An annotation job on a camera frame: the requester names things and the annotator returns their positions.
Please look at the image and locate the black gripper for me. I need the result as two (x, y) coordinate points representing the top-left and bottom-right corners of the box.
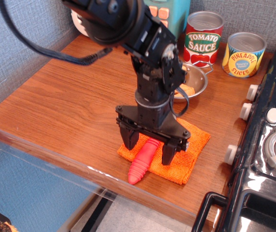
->
(115, 97), (191, 166)

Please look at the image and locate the red handled metal spoon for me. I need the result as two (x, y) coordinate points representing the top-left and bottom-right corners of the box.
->
(128, 138), (160, 185)

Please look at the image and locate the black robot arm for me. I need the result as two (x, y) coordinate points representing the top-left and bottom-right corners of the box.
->
(64, 0), (191, 165)

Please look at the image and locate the orange folded cloth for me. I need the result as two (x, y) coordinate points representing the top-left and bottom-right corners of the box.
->
(117, 119), (210, 185)

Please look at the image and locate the toy chicken wing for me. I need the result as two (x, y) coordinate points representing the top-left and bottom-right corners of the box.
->
(179, 65), (195, 96)

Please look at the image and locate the black toy stove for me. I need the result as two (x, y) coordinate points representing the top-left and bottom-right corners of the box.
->
(192, 50), (276, 232)

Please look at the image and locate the tomato sauce can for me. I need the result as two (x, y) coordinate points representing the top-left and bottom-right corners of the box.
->
(183, 11), (224, 68)

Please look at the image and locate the pineapple slices can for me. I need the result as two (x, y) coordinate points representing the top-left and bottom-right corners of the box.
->
(222, 32), (267, 78)

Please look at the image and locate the teal toy microwave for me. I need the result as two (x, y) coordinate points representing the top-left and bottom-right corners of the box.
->
(63, 0), (191, 43)

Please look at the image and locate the black braided cable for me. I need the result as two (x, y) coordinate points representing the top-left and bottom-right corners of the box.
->
(0, 0), (113, 66)

